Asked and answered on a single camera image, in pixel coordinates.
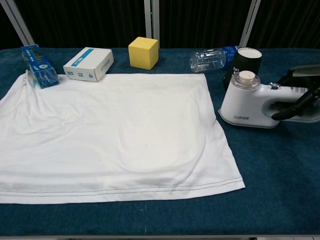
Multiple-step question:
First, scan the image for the blue printed carton box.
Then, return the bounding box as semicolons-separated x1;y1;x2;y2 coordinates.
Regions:
20;43;61;90

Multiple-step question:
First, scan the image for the white cloth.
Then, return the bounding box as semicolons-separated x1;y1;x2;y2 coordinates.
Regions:
0;72;246;206

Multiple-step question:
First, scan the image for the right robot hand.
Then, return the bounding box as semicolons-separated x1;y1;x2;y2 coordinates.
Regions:
271;63;320;121

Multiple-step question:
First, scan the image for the white handheld steam iron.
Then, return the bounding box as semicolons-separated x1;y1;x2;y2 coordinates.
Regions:
218;70;320;130

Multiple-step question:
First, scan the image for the yellow foam cube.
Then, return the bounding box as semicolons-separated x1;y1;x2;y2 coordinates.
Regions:
128;36;160;71

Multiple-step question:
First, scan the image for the grey aluminium frame post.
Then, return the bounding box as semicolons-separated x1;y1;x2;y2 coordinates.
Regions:
143;0;160;49
239;0;262;49
0;0;35;50

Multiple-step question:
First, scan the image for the black pleated curtain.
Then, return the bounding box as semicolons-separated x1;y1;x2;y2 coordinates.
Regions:
0;0;320;50

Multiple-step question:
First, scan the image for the clear plastic bottle blue label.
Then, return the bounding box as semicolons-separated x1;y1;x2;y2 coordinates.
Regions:
188;45;241;74

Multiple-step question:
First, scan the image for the dark blue table mat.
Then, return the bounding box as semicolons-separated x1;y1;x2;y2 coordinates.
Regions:
0;47;320;237

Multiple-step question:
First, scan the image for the black paper cup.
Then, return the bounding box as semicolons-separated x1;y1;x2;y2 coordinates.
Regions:
222;47;263;87

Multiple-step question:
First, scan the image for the white box with blue stripe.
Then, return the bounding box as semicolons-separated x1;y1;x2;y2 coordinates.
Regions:
62;46;115;83

